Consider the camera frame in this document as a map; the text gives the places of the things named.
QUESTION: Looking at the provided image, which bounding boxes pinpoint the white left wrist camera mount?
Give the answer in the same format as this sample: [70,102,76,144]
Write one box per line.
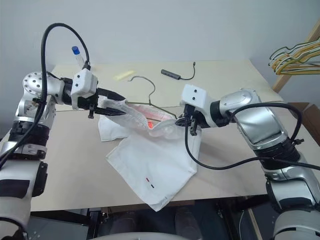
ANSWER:
[70,68,99,111]

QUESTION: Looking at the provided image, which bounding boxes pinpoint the black table frame leg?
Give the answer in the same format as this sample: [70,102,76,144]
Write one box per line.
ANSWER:
[86,206,104,240]

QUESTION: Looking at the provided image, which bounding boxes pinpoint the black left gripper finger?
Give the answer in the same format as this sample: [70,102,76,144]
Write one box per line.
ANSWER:
[94,105,126,117]
[96,87,126,101]

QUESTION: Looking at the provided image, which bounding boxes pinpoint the grey USB hub with cable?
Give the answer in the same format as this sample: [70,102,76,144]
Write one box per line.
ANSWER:
[160,61,197,82]

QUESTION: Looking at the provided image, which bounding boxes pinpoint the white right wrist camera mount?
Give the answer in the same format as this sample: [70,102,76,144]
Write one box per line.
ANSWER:
[179,84,214,114]

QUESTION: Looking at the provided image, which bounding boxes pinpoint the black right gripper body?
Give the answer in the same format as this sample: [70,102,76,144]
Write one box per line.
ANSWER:
[183,103,202,136]

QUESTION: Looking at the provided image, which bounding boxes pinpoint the thin olive wire hanger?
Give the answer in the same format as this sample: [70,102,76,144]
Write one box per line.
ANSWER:
[127,75,186,120]

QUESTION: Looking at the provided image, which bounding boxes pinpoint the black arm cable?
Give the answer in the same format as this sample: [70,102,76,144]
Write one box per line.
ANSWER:
[0,22,92,168]
[184,102,320,171]

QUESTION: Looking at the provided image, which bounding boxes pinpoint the white tube with blue cap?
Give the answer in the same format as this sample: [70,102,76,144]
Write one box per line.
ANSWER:
[71,45,86,70]

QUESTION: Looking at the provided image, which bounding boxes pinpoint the white cloth shorts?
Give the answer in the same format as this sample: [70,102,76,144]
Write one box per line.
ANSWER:
[96,96,202,213]

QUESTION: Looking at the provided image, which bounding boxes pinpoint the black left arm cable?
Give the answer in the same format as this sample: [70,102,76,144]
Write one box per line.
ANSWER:
[0,22,92,168]

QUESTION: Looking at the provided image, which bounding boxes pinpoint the pale yellow sponge block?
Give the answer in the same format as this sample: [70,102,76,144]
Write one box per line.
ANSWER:
[112,70,134,81]

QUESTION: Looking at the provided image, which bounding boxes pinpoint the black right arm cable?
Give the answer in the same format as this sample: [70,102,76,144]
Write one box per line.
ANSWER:
[184,102,320,171]

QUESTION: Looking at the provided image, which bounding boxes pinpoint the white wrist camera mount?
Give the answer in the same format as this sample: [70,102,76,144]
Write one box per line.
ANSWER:
[70,68,99,111]
[179,84,214,114]

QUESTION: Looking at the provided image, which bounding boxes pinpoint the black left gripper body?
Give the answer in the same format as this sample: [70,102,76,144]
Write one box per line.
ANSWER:
[76,93,101,120]

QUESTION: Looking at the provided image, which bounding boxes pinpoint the bunch of yellow hangers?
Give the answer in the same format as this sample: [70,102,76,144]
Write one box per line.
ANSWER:
[273,43,320,76]

